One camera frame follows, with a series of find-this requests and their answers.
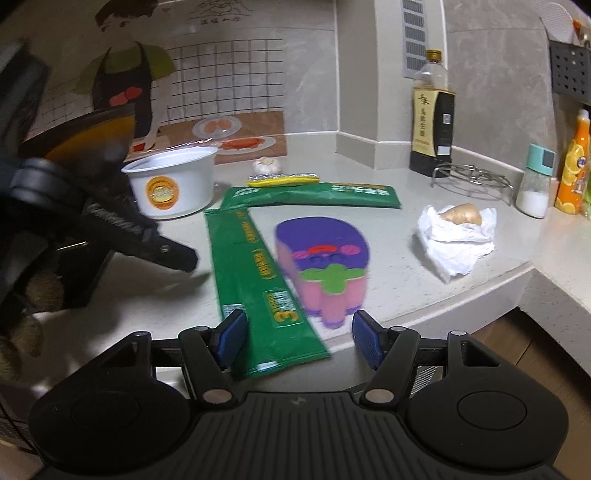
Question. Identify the wall poster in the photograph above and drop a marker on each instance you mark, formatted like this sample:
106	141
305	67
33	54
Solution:
207	69

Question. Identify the salt shaker teal lid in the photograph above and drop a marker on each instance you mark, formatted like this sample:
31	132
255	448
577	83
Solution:
535	184

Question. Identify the white paper bowl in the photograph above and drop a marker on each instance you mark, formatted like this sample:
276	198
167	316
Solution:
175	184

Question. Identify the green packet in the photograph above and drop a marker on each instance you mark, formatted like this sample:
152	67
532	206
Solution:
258	286
323	196

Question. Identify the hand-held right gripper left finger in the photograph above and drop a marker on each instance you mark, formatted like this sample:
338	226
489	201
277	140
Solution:
233	337

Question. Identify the crumpled white tissue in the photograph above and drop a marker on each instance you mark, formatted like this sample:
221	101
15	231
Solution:
457	249

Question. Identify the glitter scrubber yellow rim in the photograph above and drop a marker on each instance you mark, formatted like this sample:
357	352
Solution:
284	179

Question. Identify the garlic bulb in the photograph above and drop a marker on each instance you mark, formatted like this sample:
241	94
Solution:
267	166

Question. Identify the brown ginger piece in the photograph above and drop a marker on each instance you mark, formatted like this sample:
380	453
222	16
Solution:
461	214

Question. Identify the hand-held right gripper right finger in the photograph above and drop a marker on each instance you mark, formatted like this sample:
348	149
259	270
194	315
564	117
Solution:
369	339

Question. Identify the wall vent grille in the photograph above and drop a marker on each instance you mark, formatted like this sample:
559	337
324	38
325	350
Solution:
421	37

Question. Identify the black utensil holder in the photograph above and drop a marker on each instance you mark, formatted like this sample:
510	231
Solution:
572	69

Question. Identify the orange detergent bottle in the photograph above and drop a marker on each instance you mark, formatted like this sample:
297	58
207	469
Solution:
575	170

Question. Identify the white skimmer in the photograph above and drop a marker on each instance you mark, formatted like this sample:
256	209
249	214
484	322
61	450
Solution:
556	21

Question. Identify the black wok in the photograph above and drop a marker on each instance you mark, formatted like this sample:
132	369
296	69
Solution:
87	134

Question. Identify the dark sauce bottle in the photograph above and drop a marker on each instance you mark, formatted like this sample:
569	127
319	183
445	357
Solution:
431	124

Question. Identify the person's left hand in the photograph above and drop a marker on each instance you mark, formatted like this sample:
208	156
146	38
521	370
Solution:
44	293

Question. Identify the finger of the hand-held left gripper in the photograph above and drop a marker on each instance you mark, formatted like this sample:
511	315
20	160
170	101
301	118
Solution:
178	254

